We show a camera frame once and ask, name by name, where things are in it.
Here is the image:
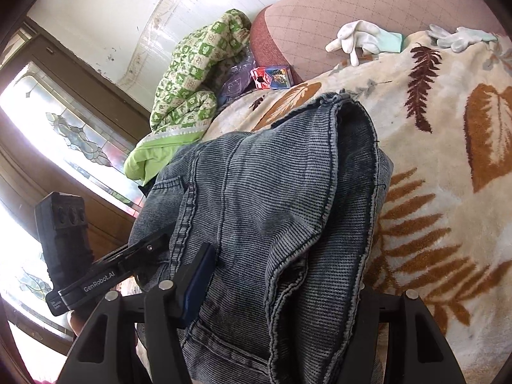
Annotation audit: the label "cream leaf print blanket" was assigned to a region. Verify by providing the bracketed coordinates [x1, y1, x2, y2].
[200, 30, 512, 384]

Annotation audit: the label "small colourful box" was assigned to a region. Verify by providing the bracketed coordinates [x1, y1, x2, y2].
[250, 65, 293, 90]

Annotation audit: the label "blue denim pants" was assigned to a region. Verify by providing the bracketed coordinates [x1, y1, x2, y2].
[134, 92, 395, 384]

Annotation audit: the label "white glove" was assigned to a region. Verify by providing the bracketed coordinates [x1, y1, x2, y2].
[325, 20, 407, 67]
[425, 24, 497, 53]

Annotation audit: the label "brown wooden window frame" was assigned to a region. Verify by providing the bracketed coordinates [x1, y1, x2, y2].
[0, 16, 155, 356]

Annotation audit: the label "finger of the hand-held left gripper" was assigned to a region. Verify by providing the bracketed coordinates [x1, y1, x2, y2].
[95, 231, 172, 278]

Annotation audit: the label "stained glass window panel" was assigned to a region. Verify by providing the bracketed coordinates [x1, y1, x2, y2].
[0, 60, 145, 213]
[0, 200, 76, 331]

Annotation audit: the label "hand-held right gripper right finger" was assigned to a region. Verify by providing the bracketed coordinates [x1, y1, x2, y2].
[356, 284, 469, 384]

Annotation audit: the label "person's left hand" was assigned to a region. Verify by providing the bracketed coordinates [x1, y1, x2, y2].
[66, 309, 87, 336]

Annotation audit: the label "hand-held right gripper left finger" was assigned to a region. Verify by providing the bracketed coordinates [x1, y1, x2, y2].
[56, 242, 219, 384]

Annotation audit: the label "pink quilted mattress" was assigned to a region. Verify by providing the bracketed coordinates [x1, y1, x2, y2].
[250, 0, 508, 87]

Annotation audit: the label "green patterned quilt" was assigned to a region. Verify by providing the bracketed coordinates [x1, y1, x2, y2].
[124, 8, 253, 180]

